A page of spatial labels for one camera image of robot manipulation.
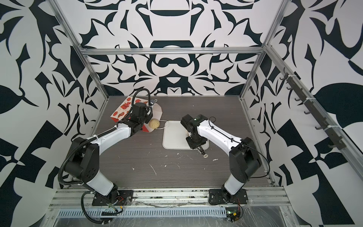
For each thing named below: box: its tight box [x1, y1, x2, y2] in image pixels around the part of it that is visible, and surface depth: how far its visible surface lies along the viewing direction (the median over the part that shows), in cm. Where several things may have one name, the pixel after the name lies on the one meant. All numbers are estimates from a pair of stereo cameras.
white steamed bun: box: [148, 118, 161, 129], surface depth 101 cm
